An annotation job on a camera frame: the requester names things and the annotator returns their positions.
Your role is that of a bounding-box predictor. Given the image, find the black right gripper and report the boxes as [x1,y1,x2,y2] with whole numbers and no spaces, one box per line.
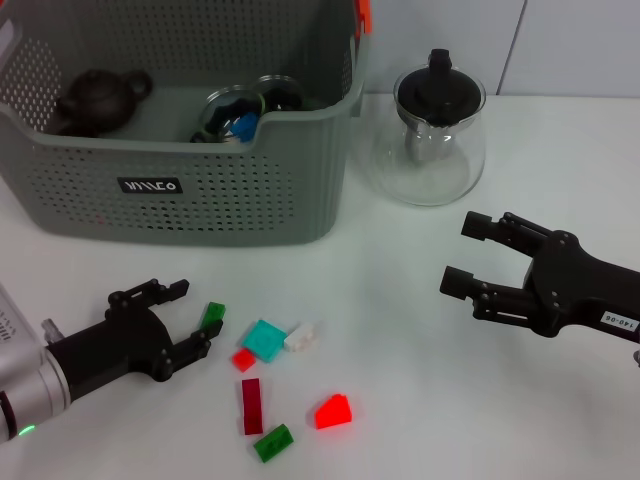
[439,210,640,344]

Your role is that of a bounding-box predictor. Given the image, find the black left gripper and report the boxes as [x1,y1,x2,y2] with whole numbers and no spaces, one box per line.
[45,278,225,402]

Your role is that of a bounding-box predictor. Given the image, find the dark red long brick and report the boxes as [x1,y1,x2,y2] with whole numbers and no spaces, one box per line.
[241,378,264,436]

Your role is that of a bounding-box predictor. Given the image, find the blue square plate brick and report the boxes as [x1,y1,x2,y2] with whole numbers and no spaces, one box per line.
[230,112,260,145]

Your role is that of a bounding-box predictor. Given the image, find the grey perforated storage bin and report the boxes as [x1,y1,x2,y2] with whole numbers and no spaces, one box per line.
[0,0,374,249]

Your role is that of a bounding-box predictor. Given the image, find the small red flat brick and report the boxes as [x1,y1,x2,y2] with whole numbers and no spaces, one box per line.
[230,348,257,373]

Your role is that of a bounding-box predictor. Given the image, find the teal square plate brick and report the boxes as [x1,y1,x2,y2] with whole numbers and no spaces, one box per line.
[241,318,288,365]

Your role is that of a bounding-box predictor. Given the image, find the white studded brick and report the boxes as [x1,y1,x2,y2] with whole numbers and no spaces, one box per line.
[283,321,321,354]

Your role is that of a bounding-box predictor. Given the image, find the green thick brick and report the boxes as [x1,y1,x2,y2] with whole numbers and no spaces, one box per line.
[252,423,295,464]

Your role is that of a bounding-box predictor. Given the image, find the bright red sloped brick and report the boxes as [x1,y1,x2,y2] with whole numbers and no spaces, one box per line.
[313,393,354,430]

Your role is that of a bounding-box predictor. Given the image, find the glass teapot black lid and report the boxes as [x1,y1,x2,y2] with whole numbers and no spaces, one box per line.
[349,48,488,207]

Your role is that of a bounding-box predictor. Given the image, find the dark clay teapot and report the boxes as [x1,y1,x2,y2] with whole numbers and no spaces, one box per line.
[54,69,154,137]

